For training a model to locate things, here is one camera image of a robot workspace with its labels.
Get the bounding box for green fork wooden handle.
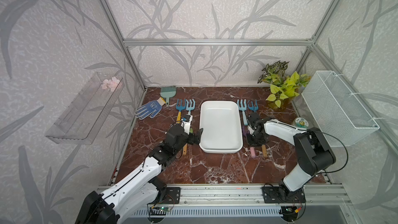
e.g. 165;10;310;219
182;128;193;156

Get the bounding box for purple rake pink handle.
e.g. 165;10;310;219
242;125;256;158

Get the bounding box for green rake wooden handle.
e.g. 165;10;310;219
261;145;268;158

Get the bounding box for dark blue rake yellow handle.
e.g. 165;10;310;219
247;100;259;113

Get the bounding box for dark blue fork yellow handle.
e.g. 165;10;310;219
176;99;186;123

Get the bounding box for light blue rake white handle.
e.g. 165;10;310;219
237;99;248;126

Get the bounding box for light blue fork white handle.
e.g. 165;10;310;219
186;99;195;115

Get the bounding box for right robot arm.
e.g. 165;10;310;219
246;113;336;202

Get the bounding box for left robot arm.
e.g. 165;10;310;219
75;122;203;224

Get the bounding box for white plastic storage box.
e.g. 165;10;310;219
200;101;243;153

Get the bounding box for mint green hand brush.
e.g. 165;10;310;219
160;86;176;106

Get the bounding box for blue dotted work glove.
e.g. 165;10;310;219
135;97;166;120

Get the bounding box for small green labelled jar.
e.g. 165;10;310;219
293;117;309;129

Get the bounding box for potted green plant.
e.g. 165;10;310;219
258;60;311;110

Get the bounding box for pink artificial flowers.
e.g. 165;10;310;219
101;77;121;92

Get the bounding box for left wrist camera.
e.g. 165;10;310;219
181;114;193;134

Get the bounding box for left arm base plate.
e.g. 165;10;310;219
151;187;181;205

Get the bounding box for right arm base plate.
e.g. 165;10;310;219
262;185;306;204

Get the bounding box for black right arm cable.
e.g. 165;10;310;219
267;118;349;175

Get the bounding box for aluminium front rail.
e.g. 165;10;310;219
168;184;352;207

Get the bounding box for white wire mesh basket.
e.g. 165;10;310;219
302;71;380;147

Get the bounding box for clear acrylic wall shelf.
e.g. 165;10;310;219
45;72;125;145

